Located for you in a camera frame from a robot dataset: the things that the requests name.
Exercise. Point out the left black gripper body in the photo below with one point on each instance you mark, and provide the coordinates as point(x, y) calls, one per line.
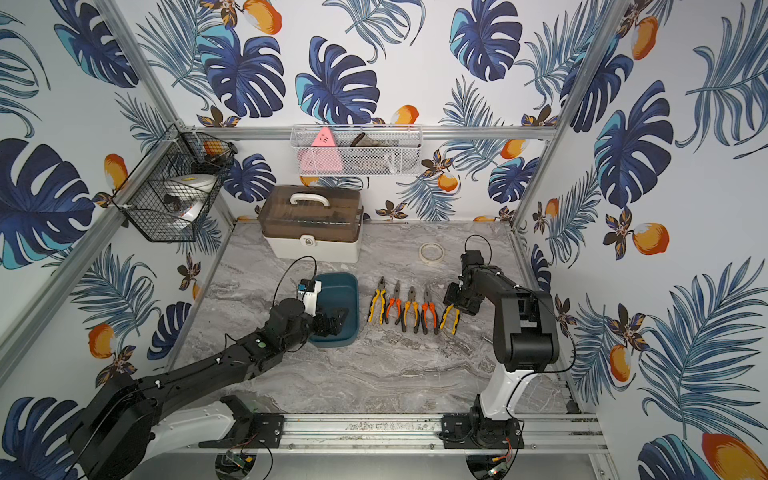
point(324, 322)

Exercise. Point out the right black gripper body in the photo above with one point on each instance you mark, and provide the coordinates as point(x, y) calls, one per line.
point(464, 300)

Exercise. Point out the yellow black pliers small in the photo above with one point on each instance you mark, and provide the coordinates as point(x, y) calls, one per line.
point(450, 319)

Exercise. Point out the yellow black large pliers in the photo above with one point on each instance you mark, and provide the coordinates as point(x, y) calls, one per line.
point(410, 318)

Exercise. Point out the orange black needle pliers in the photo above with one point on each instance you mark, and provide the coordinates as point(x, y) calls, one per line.
point(394, 304)

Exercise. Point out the yellow black combination pliers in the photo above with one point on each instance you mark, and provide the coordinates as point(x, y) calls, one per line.
point(377, 308)

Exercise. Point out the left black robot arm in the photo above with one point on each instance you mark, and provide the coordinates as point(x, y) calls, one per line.
point(113, 433)

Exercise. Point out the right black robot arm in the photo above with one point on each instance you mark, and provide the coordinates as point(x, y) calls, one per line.
point(525, 343)

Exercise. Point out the teal plastic storage bin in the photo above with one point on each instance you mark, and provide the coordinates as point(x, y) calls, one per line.
point(339, 291)

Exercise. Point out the masking tape roll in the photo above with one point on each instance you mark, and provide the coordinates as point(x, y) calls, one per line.
point(431, 253)

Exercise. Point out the white brown lidded toolbox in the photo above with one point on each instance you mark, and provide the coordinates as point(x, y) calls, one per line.
point(324, 223)

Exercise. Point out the pink triangle ruler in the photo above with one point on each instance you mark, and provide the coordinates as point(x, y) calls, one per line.
point(322, 157)

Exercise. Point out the white tape dispenser in basket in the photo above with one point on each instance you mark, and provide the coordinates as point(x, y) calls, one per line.
point(184, 197)

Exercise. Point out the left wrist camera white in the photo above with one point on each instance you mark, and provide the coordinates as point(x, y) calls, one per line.
point(308, 291)

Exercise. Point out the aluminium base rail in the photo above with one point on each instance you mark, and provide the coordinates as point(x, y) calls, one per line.
point(405, 434)

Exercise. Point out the white mesh wall basket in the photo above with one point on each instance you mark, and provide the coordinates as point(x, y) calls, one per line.
point(367, 150)

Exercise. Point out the black wire wall basket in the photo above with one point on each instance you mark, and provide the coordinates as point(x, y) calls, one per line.
point(175, 153)

